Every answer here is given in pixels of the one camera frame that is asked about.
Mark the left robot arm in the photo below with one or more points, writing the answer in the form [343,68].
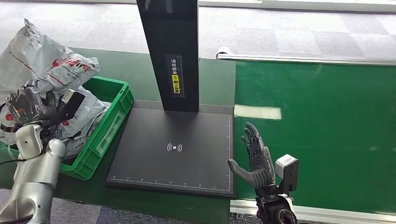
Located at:
[34,182]

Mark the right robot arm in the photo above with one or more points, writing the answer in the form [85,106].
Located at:
[275,210]

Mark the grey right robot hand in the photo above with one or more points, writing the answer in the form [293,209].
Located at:
[260,164]

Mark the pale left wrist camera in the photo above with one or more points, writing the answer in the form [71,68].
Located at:
[72,105]

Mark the white red-logo plastic package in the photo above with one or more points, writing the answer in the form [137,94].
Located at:
[31,55]

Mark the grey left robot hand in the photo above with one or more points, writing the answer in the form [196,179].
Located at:
[28,103]

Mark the green plastic crate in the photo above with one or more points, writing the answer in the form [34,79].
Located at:
[105,136]

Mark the black yellow column label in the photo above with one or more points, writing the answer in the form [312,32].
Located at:
[175,75]

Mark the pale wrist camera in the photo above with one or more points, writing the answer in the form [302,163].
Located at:
[72,105]
[287,171]

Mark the green conveyor belt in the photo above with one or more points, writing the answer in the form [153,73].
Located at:
[325,130]

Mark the white conveyor side rail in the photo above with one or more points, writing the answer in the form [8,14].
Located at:
[325,215]

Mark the black scanner column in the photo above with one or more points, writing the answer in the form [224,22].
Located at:
[173,31]

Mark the silver conveyor side rail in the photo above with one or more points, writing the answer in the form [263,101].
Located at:
[309,58]

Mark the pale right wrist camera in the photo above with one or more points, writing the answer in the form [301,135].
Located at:
[287,171]

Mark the black scanner base plate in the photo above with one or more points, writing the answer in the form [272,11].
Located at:
[173,167]

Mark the white red-dot plastic package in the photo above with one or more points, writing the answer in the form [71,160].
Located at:
[6,131]

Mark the white black-printed plastic package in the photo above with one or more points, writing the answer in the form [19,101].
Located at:
[89,114]

